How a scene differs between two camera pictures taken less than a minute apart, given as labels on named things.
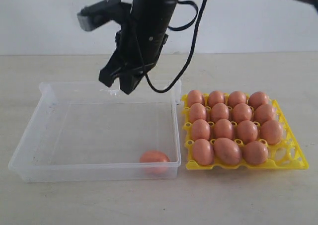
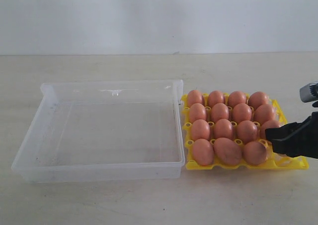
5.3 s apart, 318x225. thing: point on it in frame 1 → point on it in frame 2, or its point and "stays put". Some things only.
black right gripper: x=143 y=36 → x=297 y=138
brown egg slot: x=236 y=97 stays put
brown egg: x=223 y=128 stays put
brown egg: x=154 y=163 → x=283 y=155
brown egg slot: x=195 y=96 stays put
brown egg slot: x=215 y=97 stays put
